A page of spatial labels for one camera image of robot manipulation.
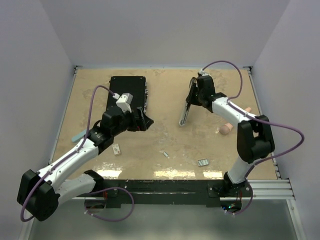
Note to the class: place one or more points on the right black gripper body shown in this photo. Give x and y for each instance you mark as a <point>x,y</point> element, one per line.
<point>201,94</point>

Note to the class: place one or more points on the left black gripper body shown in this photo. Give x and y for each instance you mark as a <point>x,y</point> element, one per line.
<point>130,123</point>

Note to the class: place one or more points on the silver black stapler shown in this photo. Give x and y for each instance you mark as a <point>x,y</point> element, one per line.
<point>184,114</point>

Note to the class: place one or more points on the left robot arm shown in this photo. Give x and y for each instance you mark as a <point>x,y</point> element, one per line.
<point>41,192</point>

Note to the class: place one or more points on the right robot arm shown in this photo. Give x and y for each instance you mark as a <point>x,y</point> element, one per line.
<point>254,139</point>

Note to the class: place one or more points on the small staple box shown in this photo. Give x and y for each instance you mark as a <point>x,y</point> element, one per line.
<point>116,149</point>

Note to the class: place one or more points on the pink silicone cone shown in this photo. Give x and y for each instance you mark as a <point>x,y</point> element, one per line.
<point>226,128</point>

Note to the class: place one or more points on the staple strips pack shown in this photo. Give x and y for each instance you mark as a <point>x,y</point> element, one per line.
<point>203,162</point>

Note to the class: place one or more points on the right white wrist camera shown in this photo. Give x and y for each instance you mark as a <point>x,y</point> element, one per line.
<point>202,73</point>

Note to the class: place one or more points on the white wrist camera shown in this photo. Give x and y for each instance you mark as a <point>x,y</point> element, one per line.
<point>123,101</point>
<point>202,73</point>

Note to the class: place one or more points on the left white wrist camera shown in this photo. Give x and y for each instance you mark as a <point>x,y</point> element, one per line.
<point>123,101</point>

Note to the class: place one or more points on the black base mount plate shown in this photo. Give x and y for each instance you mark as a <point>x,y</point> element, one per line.
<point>209,193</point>

